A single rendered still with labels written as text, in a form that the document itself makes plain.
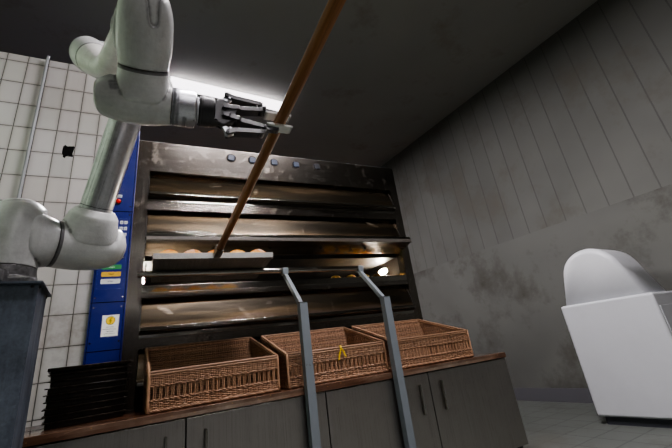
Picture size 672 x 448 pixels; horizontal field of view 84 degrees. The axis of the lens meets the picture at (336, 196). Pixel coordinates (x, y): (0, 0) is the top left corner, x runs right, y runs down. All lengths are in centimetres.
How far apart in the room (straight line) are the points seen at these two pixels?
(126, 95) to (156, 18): 17
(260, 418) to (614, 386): 250
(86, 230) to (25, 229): 16
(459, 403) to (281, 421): 100
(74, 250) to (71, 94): 158
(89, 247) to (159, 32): 82
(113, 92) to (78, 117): 186
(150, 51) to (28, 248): 77
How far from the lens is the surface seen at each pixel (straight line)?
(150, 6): 92
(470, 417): 245
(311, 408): 188
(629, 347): 341
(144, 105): 94
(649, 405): 346
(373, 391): 208
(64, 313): 238
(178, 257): 187
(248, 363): 189
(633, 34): 448
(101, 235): 149
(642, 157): 413
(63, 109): 284
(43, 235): 145
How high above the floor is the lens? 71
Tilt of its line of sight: 22 degrees up
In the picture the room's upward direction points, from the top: 8 degrees counter-clockwise
